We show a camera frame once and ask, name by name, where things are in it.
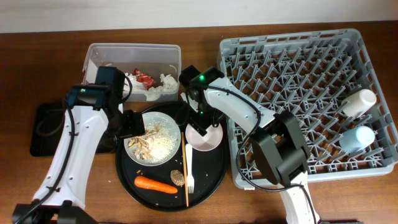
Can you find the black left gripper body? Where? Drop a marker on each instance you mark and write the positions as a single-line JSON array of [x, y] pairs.
[[130, 126]]

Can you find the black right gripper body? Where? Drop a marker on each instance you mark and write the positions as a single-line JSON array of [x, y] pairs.
[[203, 116]]

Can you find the pink plastic bowl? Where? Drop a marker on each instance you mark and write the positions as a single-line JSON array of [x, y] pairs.
[[211, 140]]

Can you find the white napkin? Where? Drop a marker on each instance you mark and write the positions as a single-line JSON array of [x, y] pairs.
[[136, 85]]

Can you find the red snack wrapper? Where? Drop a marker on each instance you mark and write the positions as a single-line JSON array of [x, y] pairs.
[[143, 78]]

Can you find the white plastic cup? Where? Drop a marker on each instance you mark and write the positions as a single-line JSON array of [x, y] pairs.
[[358, 103]]

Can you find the light blue plastic cup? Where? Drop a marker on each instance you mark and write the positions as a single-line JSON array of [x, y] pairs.
[[356, 139]]

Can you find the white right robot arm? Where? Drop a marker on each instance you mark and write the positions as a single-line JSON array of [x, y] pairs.
[[279, 148]]

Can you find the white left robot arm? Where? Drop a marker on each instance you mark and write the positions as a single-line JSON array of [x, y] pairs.
[[62, 193]]

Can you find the clear plastic waste bin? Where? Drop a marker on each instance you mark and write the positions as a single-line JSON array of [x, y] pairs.
[[154, 60]]

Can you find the grey plastic dishwasher rack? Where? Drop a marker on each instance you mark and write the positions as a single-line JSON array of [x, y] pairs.
[[310, 74]]

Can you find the grey bowl with food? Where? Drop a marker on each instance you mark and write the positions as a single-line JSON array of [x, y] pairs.
[[159, 143]]

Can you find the white plastic fork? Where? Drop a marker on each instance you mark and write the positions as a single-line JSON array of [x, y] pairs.
[[190, 179]]

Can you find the crumpled white tissue in bin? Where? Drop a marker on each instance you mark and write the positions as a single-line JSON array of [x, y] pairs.
[[168, 85]]

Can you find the orange carrot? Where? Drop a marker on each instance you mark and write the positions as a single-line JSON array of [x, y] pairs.
[[149, 184]]

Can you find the round black tray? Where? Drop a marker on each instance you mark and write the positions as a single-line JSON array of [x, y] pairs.
[[208, 170]]

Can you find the wooden chopstick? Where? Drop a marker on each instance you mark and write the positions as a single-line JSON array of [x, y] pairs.
[[185, 169]]

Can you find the rectangular black tray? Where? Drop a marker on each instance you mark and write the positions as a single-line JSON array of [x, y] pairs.
[[55, 124]]

